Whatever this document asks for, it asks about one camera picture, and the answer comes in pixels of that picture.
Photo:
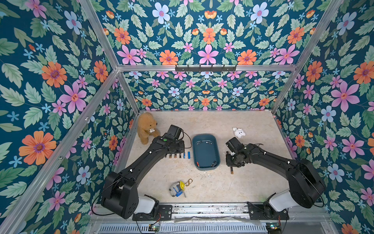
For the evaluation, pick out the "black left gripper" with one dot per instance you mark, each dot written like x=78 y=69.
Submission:
x=181 y=148

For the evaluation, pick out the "teal plastic storage box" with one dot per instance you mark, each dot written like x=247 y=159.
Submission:
x=206 y=154

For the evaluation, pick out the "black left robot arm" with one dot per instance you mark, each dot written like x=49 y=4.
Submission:
x=120 y=193

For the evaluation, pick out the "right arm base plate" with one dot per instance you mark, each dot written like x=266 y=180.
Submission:
x=265 y=212

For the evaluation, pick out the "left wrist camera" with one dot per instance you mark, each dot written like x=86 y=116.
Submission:
x=174 y=132

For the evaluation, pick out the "black hook rail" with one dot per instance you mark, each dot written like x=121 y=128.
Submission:
x=205 y=68

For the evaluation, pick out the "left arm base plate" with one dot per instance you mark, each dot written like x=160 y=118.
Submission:
x=159 y=213

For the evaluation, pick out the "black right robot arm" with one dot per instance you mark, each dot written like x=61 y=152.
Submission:
x=305 y=184

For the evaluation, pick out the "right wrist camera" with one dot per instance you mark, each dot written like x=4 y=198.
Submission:
x=234 y=145

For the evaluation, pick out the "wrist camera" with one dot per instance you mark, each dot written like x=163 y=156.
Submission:
x=234 y=145
x=174 y=132

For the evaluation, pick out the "white plush toy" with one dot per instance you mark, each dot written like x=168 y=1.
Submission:
x=238 y=132

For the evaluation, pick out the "keychain toy with yellow cap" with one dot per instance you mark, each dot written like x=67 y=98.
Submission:
x=179 y=188

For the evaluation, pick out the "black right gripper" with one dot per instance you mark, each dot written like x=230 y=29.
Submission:
x=231 y=160

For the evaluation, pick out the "brown teddy bear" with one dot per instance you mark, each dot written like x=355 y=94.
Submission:
x=147 y=126

